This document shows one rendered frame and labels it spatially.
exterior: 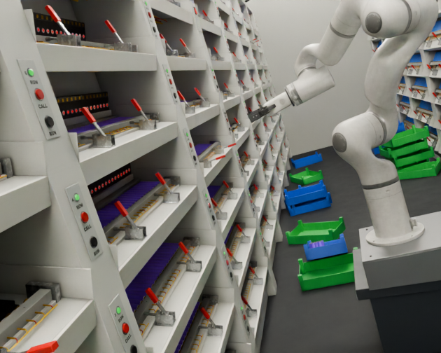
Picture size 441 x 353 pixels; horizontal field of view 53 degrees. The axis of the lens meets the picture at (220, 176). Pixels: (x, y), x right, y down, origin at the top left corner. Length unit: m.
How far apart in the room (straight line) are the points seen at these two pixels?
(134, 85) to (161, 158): 0.23
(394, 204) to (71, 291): 1.09
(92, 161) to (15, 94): 0.19
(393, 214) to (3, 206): 1.21
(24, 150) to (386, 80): 1.02
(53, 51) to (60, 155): 0.19
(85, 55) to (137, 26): 0.45
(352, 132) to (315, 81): 0.28
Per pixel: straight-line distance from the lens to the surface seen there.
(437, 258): 1.48
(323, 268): 2.37
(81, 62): 0.92
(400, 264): 1.48
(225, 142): 2.03
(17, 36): 0.75
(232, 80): 2.71
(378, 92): 1.41
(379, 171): 1.50
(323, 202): 3.30
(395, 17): 1.27
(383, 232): 1.57
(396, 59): 1.38
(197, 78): 2.03
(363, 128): 1.46
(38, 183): 0.68
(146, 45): 1.35
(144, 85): 1.36
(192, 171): 1.35
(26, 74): 0.73
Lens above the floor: 0.99
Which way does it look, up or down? 10 degrees down
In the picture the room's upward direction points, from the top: 17 degrees counter-clockwise
